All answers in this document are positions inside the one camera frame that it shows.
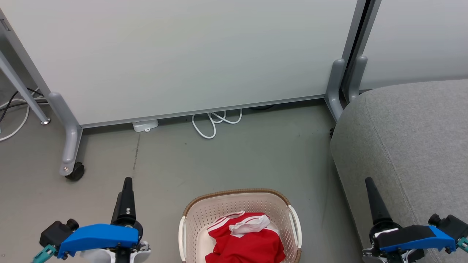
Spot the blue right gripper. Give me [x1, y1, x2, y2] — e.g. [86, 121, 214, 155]
[362, 177, 457, 263]

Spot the grey fabric sofa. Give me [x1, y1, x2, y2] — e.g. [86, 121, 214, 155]
[330, 79, 468, 263]

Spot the grey partition leg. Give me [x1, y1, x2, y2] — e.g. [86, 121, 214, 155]
[324, 58, 346, 122]
[48, 91, 83, 177]
[347, 55, 368, 103]

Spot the red and white jersey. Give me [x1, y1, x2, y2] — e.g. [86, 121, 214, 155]
[204, 211, 287, 263]

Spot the narrow white partition panel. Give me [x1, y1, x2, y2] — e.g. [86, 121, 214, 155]
[360, 0, 468, 91]

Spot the black caster wheel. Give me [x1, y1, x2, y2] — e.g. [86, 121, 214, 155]
[65, 162, 86, 182]

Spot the long white floor cable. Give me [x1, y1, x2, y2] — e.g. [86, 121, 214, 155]
[0, 98, 49, 142]

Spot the beige plastic laundry basket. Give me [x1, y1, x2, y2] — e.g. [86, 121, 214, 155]
[178, 188, 303, 263]

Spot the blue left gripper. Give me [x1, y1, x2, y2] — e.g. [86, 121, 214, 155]
[57, 177, 151, 263]

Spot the large white partition panel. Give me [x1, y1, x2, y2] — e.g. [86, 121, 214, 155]
[0, 0, 367, 129]

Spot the grey slanted table leg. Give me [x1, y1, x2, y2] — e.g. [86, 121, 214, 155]
[0, 50, 51, 126]

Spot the black floor cable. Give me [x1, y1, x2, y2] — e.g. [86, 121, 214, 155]
[0, 88, 45, 123]

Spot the coiled white cable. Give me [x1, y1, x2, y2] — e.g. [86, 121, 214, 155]
[192, 108, 243, 140]

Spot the teal left cable connector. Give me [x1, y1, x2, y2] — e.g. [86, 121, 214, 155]
[32, 244, 57, 263]

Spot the white power adapter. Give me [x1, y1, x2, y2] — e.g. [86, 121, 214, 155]
[132, 119, 159, 133]

